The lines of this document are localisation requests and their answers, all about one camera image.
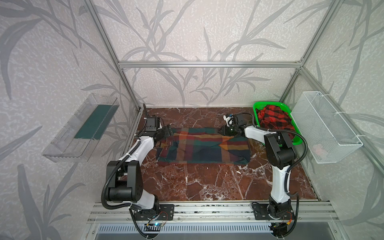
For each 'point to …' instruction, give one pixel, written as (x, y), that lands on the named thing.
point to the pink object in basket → (318, 148)
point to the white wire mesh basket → (327, 137)
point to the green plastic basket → (298, 137)
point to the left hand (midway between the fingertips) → (168, 126)
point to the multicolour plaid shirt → (202, 146)
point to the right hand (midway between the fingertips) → (219, 127)
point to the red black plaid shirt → (272, 117)
